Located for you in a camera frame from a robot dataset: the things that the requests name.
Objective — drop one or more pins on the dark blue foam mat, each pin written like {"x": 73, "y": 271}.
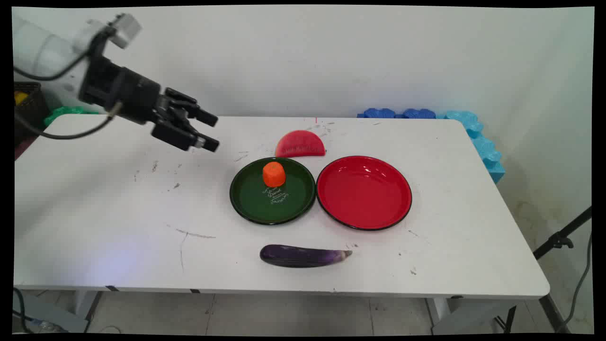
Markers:
{"x": 378, "y": 113}
{"x": 419, "y": 114}

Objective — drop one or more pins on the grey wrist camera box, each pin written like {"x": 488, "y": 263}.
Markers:
{"x": 125, "y": 28}

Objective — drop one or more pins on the red watermelon slice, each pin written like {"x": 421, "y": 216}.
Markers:
{"x": 300, "y": 144}

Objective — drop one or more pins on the white table leg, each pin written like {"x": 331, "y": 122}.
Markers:
{"x": 438, "y": 310}
{"x": 85, "y": 303}

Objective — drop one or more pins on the light blue foam mat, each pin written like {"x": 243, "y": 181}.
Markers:
{"x": 487, "y": 151}

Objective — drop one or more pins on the black tripod stand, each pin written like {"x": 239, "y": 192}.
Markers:
{"x": 558, "y": 240}

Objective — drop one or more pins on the black basket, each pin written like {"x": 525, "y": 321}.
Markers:
{"x": 33, "y": 111}

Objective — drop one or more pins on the yellow object in basket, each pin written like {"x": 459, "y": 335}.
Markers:
{"x": 20, "y": 98}

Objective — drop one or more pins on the dark green plate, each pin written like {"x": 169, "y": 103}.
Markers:
{"x": 265, "y": 208}

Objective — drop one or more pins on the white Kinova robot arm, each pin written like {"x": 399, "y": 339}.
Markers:
{"x": 38, "y": 52}

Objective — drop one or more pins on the green foam mat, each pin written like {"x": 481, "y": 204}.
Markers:
{"x": 61, "y": 112}

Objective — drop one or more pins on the grey table foot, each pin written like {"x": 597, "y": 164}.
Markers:
{"x": 52, "y": 315}

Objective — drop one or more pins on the orange carrot piece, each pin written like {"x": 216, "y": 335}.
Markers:
{"x": 273, "y": 175}

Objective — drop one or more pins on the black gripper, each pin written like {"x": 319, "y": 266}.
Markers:
{"x": 128, "y": 94}

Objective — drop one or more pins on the purple eggplant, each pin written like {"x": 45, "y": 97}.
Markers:
{"x": 298, "y": 256}

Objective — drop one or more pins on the red plate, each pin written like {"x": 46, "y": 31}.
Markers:
{"x": 364, "y": 194}

